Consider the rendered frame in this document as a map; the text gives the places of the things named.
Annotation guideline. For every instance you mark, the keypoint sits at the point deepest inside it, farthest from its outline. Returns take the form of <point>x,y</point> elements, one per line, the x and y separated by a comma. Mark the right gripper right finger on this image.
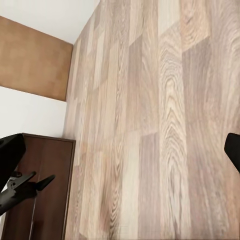
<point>232,149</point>

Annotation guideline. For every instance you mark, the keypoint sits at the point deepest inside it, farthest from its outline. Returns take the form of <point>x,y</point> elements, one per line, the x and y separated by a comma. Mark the sliding door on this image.
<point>32,61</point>

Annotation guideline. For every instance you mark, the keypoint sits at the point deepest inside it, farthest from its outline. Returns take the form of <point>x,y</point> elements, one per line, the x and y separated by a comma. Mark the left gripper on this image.
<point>20,189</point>

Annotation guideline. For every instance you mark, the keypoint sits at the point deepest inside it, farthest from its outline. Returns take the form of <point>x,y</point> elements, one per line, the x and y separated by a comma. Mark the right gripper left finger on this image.
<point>12,149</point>

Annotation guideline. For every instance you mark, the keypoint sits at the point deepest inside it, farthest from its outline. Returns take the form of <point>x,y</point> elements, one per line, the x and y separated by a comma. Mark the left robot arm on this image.
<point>19,189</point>

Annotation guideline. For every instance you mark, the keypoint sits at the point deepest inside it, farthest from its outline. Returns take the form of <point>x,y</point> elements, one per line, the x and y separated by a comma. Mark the bench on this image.
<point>45,216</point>

